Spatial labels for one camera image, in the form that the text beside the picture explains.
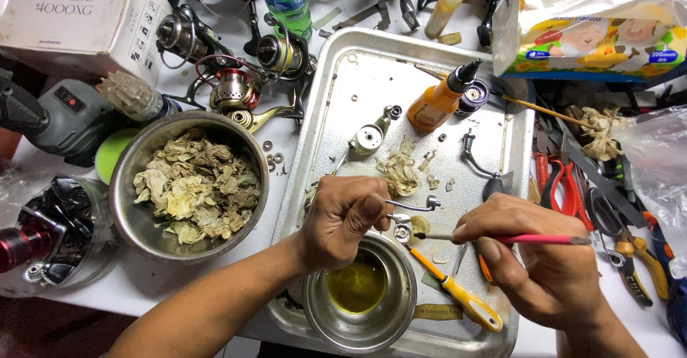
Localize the metal tweezers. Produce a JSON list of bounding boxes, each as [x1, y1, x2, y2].
[[452, 242, 469, 276]]

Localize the white carton box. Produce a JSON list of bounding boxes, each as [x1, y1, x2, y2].
[[0, 0, 174, 88]]

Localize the green round lid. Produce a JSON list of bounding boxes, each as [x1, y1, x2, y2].
[[94, 128, 142, 185]]

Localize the large steel bowl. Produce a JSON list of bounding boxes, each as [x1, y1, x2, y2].
[[108, 111, 271, 265]]

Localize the flat black metal file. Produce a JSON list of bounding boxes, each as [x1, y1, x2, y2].
[[557, 132, 648, 229]]

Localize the small yellowish plastic bottle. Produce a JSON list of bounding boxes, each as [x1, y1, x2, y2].
[[423, 0, 467, 40]]

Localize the grey cordless drill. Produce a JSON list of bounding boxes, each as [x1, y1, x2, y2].
[[0, 67, 182, 169]]

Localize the small metal bearings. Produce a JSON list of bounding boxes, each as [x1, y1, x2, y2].
[[262, 140, 286, 175]]

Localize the crumpled dirty tissue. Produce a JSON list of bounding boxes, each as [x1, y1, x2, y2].
[[579, 105, 627, 162]]

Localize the person's right hand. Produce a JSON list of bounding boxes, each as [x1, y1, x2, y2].
[[452, 193, 608, 330]]

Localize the reel handle with black knob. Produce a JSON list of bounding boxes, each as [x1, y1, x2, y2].
[[460, 128, 506, 202]]

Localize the colourful tissue pack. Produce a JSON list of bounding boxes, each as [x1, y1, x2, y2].
[[492, 0, 687, 83]]

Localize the silver reel bail arm part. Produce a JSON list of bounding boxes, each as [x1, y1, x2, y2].
[[383, 194, 442, 243]]

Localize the red handled pliers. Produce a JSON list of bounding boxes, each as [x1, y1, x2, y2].
[[533, 151, 595, 233]]

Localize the heap of used tissue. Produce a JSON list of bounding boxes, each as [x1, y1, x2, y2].
[[132, 128, 263, 245]]

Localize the pink handled small brush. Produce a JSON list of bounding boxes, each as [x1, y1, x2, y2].
[[413, 232, 592, 246]]

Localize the orange bottle with black nozzle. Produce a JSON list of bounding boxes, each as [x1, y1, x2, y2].
[[406, 58, 483, 132]]

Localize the black and gold fishing reel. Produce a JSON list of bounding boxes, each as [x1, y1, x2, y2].
[[254, 14, 318, 83]]

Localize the orange handled small screwdriver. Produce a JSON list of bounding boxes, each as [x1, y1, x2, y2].
[[472, 242, 493, 285]]

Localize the yellow handled screwdriver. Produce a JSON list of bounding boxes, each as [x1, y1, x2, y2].
[[403, 242, 504, 332]]

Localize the clear tub of reel parts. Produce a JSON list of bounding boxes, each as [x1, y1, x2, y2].
[[0, 174, 122, 299]]

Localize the clear plastic bag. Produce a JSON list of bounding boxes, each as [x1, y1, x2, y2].
[[611, 105, 687, 279]]

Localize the red and gold fishing reel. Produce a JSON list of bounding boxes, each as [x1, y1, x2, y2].
[[181, 54, 304, 134]]

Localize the person's left hand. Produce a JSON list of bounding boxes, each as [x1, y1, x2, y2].
[[297, 175, 396, 274]]

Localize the small steel bowl with oil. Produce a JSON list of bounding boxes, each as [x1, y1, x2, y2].
[[302, 232, 418, 355]]

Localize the black reel spool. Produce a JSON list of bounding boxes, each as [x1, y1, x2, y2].
[[454, 78, 491, 119]]

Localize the silver metal tray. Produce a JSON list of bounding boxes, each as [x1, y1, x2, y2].
[[264, 27, 536, 358]]

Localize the yellowish tape label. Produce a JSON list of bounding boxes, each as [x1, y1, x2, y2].
[[411, 304, 464, 322]]

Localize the green plastic bottle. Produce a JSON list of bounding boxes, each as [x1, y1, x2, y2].
[[256, 0, 313, 41]]

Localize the yellow handled pliers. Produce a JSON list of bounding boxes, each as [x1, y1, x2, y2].
[[586, 186, 670, 308]]

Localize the wooden handled brush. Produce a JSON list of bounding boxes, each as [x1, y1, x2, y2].
[[413, 64, 600, 131]]

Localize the silver reel body part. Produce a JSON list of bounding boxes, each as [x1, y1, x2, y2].
[[347, 105, 403, 157]]

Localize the dark silver fishing reel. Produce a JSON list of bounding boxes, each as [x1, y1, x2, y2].
[[155, 4, 235, 72]]

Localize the wad of dirty tissue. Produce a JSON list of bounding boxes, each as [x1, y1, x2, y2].
[[375, 138, 423, 198]]

